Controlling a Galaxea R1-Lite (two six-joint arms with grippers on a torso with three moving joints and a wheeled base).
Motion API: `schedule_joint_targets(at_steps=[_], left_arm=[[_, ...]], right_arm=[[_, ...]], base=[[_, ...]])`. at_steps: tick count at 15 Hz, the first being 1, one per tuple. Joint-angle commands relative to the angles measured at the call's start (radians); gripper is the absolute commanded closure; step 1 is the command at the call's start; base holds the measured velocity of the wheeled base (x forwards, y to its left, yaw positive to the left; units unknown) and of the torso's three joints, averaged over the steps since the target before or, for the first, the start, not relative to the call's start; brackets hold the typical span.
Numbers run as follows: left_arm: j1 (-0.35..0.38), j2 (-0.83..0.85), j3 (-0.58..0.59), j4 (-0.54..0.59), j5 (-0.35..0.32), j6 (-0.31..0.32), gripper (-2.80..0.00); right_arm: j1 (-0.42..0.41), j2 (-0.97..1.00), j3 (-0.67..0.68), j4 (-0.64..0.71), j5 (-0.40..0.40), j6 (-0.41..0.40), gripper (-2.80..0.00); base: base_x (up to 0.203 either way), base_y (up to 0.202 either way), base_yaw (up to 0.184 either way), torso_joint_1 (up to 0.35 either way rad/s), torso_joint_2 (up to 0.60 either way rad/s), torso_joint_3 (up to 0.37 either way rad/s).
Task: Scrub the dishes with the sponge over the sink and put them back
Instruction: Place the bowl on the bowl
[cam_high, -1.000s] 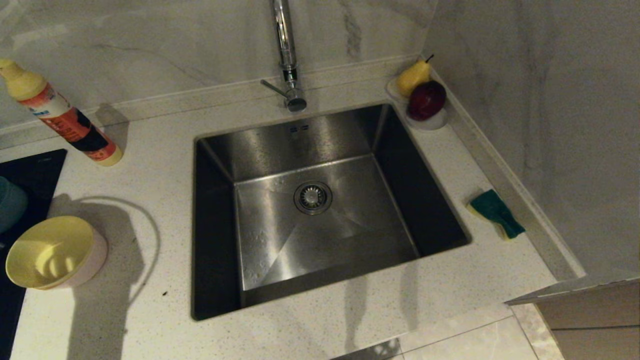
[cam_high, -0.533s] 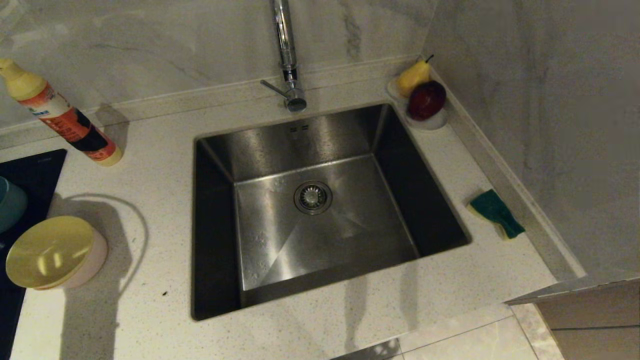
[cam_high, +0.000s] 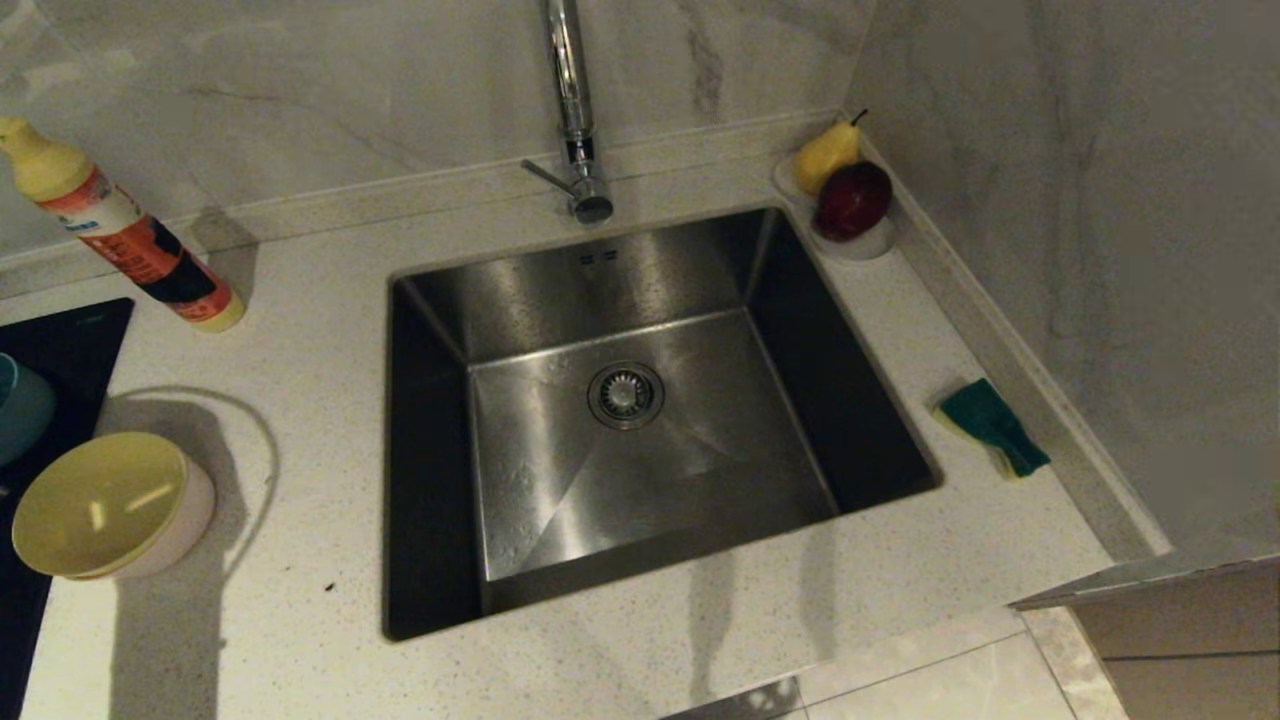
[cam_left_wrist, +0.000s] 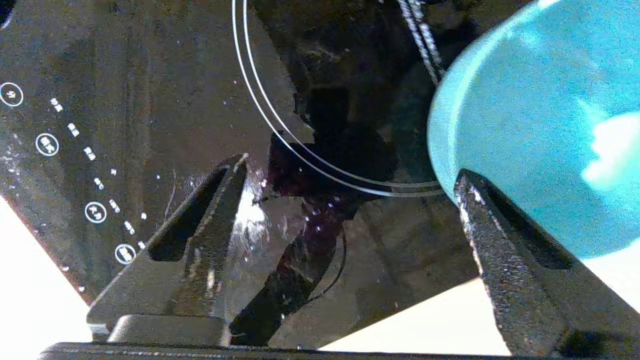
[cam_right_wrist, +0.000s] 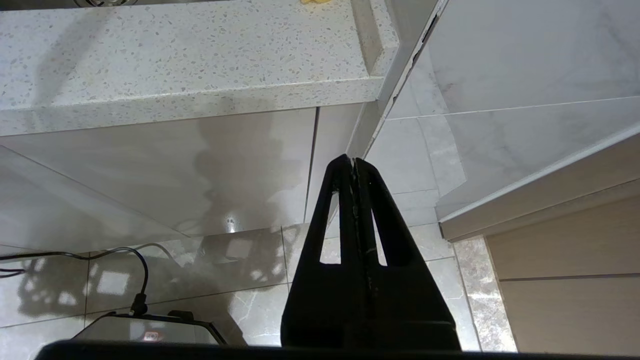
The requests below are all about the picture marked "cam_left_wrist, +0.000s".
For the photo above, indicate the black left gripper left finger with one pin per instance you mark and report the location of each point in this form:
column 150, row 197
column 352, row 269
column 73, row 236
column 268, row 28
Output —
column 190, row 280

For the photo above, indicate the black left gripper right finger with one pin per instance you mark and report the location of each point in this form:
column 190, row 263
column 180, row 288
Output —
column 525, row 300

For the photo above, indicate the blue plastic bowl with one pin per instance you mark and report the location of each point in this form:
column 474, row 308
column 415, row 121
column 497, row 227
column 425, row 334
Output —
column 525, row 125

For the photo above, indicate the black induction cooktop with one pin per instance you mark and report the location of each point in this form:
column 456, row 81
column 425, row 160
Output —
column 150, row 75

